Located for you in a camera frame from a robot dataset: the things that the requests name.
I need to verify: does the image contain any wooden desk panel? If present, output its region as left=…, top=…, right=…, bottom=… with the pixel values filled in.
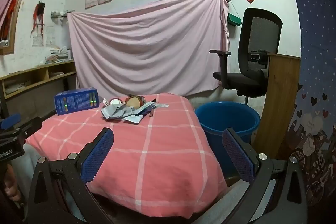
left=253, top=53, right=301, bottom=160

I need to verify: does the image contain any messy paper stack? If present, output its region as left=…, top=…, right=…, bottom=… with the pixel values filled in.
left=43, top=46, right=72, bottom=64

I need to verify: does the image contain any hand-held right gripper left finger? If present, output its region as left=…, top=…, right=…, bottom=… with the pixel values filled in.
left=26, top=127, right=116, bottom=224

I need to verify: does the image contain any grey white paper packet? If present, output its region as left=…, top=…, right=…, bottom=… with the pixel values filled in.
left=123, top=109, right=145, bottom=125

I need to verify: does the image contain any black office chair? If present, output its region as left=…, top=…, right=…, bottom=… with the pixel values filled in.
left=209, top=8, right=283, bottom=105

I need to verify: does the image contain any metal wall rack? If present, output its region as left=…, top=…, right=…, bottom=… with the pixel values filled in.
left=50, top=9, right=75, bottom=20

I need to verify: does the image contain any green hanging dustpan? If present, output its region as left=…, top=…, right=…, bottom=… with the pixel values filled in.
left=227, top=13, right=242, bottom=28

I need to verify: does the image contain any red tassel decoration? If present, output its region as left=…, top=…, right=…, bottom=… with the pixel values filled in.
left=30, top=1, right=46, bottom=38

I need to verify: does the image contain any blue plastic bucket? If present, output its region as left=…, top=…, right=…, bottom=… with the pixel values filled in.
left=195, top=101, right=261, bottom=178

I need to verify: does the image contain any blue cardboard box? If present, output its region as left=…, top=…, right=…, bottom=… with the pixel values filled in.
left=54, top=87, right=100, bottom=116

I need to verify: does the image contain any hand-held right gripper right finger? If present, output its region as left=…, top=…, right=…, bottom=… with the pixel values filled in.
left=222, top=127, right=309, bottom=224

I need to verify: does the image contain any pink hung sheet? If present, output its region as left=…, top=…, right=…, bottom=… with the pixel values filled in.
left=66, top=0, right=231, bottom=97

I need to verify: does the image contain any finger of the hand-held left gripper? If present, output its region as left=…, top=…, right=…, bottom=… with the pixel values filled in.
left=0, top=116, right=44, bottom=144
left=0, top=113, right=22, bottom=130

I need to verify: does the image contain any wooden shelf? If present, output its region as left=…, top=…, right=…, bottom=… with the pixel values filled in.
left=0, top=60, right=76, bottom=100

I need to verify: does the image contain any wooden window frame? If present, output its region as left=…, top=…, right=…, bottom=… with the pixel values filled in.
left=0, top=0, right=33, bottom=56

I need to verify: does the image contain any red cardboard packet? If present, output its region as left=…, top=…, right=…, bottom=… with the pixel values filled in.
left=125, top=94, right=146, bottom=109

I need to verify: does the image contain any white wall notice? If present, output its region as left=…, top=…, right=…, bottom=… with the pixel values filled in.
left=32, top=26, right=53, bottom=47

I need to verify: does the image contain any person's left hand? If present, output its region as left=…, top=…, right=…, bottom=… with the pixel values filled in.
left=4, top=164, right=21, bottom=201

